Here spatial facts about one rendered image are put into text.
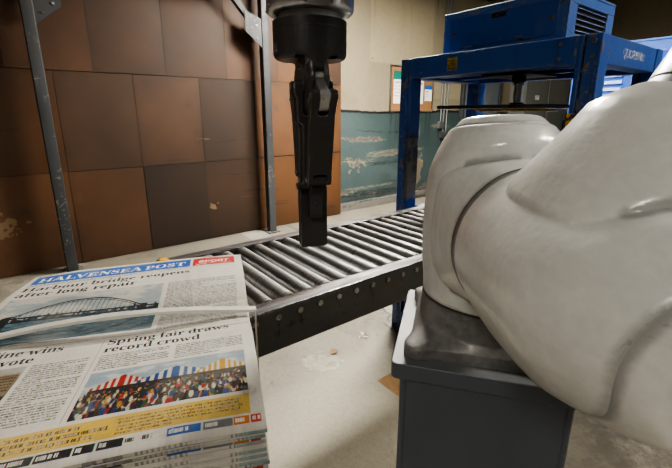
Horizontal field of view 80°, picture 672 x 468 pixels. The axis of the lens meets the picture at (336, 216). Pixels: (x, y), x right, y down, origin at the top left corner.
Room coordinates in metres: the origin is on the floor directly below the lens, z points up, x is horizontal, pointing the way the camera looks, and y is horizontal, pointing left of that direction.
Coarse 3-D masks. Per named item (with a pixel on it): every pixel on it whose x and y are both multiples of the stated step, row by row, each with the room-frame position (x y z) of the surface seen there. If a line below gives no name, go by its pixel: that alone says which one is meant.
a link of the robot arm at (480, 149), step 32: (480, 128) 0.43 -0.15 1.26; (512, 128) 0.41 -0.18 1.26; (544, 128) 0.41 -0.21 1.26; (448, 160) 0.43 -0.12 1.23; (480, 160) 0.41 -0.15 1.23; (512, 160) 0.39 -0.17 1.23; (448, 192) 0.41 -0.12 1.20; (448, 224) 0.39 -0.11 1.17; (448, 256) 0.38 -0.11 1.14; (448, 288) 0.42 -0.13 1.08
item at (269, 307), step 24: (408, 264) 1.22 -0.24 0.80; (312, 288) 1.04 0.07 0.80; (336, 288) 1.04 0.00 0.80; (360, 288) 1.09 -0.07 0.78; (384, 288) 1.15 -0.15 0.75; (408, 288) 1.22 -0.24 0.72; (264, 312) 0.90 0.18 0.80; (288, 312) 0.94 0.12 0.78; (312, 312) 0.98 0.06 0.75; (336, 312) 1.03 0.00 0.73; (360, 312) 1.09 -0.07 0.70; (264, 336) 0.89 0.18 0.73; (288, 336) 0.94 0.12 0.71
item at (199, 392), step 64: (0, 384) 0.28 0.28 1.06; (64, 384) 0.28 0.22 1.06; (128, 384) 0.28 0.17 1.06; (192, 384) 0.28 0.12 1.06; (256, 384) 0.28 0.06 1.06; (0, 448) 0.22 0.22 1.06; (64, 448) 0.22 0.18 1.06; (128, 448) 0.22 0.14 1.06; (192, 448) 0.23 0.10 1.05; (256, 448) 0.24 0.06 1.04
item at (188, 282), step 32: (224, 256) 0.58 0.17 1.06; (32, 288) 0.47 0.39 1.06; (64, 288) 0.47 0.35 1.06; (96, 288) 0.47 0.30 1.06; (128, 288) 0.47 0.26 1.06; (160, 288) 0.47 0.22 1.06; (192, 288) 0.47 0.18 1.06; (224, 288) 0.47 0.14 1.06; (0, 320) 0.39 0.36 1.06; (32, 320) 0.39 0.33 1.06
